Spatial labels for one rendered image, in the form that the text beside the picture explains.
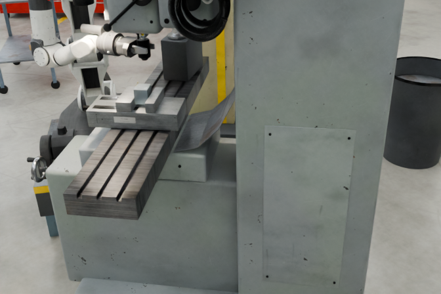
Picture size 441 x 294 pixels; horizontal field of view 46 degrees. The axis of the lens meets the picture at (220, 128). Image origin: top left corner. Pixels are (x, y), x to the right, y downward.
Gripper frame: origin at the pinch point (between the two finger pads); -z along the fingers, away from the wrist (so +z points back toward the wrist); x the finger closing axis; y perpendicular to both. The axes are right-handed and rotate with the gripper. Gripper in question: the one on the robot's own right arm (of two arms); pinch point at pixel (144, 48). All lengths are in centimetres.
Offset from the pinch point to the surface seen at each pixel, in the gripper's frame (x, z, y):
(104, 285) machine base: -25, 17, 103
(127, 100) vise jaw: -13.0, 0.8, 16.2
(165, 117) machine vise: -10.7, -13.2, 21.5
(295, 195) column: -8, -63, 45
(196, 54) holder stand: 47, 2, 19
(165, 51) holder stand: 32.8, 10.7, 13.5
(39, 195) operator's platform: 4, 75, 89
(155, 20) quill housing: -7.1, -10.7, -13.5
